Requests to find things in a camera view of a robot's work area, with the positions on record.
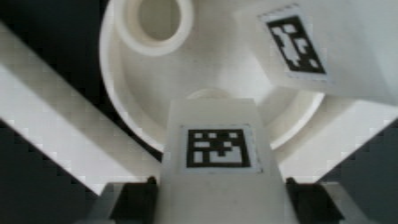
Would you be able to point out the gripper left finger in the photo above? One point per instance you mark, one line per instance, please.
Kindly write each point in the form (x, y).
(125, 204)

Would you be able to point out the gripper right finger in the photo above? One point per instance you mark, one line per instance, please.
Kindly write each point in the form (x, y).
(324, 204)

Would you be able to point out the white stool leg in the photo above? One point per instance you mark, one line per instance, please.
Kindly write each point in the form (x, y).
(221, 181)
(326, 45)

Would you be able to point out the round white stool seat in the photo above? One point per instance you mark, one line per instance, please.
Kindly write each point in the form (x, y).
(209, 70)

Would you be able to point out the white right barrier wall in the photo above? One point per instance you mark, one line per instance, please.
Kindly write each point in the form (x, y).
(347, 122)

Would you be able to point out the white barrier wall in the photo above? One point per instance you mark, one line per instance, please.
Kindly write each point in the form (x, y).
(59, 122)
(347, 122)

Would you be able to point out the white front barrier wall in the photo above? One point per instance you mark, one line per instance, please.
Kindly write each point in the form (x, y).
(59, 122)

